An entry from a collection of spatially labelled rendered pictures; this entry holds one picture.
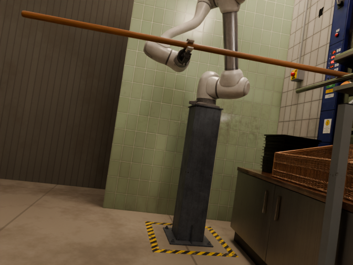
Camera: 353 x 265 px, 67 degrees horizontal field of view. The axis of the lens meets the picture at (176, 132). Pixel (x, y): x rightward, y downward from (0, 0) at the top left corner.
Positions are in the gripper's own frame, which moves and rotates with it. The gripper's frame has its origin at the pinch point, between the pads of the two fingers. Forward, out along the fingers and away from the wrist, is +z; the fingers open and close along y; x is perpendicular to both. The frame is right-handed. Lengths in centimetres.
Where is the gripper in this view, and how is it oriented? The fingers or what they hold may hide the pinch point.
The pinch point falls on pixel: (189, 45)
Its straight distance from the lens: 139.8
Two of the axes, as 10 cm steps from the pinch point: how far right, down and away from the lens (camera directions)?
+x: -9.8, -1.4, -1.3
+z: 1.4, 0.0, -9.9
